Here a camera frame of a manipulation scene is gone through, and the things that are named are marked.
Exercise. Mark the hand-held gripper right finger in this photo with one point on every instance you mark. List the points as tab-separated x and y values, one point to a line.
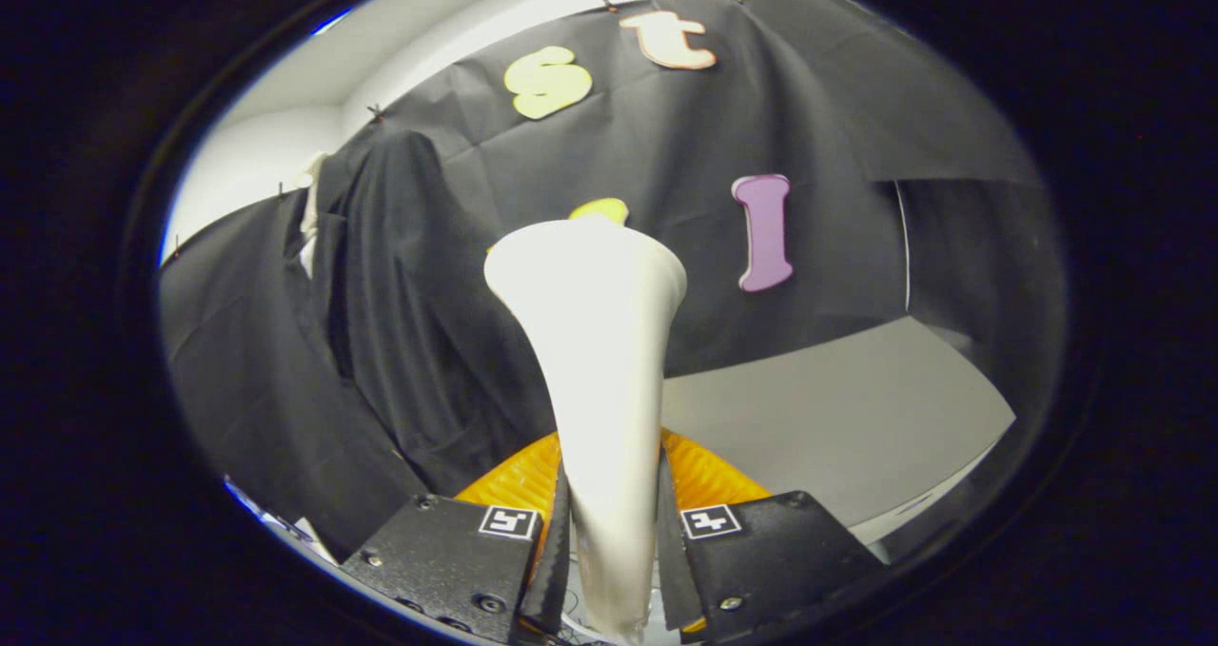
761	560

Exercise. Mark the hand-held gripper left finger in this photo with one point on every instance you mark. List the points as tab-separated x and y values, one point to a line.
447	560

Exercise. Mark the black suit jacket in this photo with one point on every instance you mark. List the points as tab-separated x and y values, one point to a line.
409	342

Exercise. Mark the white garment steamer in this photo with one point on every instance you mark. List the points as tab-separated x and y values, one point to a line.
599	342

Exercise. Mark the beige cabinet with grey top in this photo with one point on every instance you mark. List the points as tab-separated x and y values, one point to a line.
837	418

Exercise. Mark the white dress form mannequin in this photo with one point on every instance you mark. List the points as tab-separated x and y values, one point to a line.
310	218

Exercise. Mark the black backdrop cloth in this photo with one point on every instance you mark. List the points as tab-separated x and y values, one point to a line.
714	151

